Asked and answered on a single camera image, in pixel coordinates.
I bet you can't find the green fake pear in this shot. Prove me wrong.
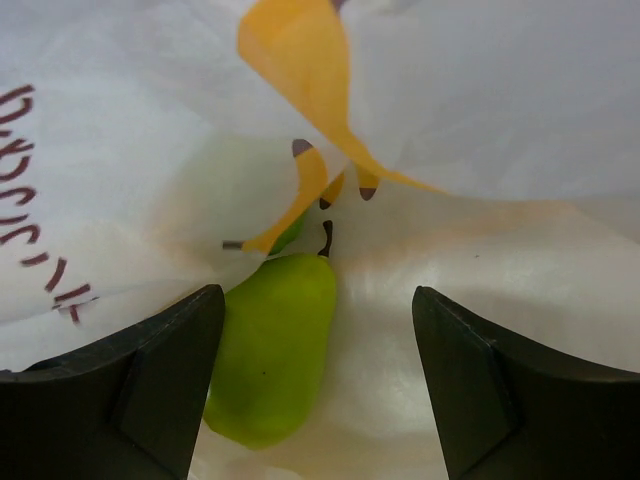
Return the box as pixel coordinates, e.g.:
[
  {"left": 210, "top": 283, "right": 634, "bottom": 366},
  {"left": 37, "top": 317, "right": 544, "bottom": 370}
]
[{"left": 203, "top": 220, "right": 337, "bottom": 450}]

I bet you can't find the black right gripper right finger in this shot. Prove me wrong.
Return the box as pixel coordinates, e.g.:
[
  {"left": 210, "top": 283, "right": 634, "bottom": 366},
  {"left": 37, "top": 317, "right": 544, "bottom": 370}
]
[{"left": 412, "top": 287, "right": 639, "bottom": 479}]

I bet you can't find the translucent peach plastic bag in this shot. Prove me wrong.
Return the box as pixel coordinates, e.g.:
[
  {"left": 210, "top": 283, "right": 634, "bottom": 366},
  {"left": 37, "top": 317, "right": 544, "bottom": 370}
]
[{"left": 1, "top": 1, "right": 639, "bottom": 479}]

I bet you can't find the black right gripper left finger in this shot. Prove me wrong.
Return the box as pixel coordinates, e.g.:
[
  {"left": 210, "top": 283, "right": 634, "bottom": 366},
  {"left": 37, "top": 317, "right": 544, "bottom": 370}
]
[{"left": 1, "top": 285, "right": 225, "bottom": 479}]

